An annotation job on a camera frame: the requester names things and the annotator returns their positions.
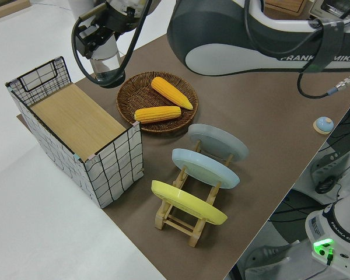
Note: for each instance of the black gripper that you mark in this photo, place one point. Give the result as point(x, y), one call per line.
point(106, 29)

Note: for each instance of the brown wicker basket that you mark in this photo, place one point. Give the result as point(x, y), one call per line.
point(134, 96)

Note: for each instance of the light wooden storage box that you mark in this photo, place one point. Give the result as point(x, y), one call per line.
point(76, 122)

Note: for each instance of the light wooden board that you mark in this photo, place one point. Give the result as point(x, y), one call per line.
point(6, 7)

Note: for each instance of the yellow corn cob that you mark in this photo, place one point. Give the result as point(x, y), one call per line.
point(157, 114)
point(172, 93)

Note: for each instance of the grey plate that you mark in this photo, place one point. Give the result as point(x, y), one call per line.
point(216, 140)

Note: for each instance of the light blue plate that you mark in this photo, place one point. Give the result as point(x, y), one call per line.
point(204, 167)

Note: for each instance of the brown table mat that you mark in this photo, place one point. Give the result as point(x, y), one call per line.
point(251, 131)

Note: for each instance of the yellow plate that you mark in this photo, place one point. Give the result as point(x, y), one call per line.
point(186, 204)

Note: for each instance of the light wooden cabinet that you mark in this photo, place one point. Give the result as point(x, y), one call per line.
point(283, 6)

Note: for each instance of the wooden plate rack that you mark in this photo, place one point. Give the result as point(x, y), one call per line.
point(194, 237)

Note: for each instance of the white toaster oven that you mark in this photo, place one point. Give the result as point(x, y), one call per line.
point(318, 10)

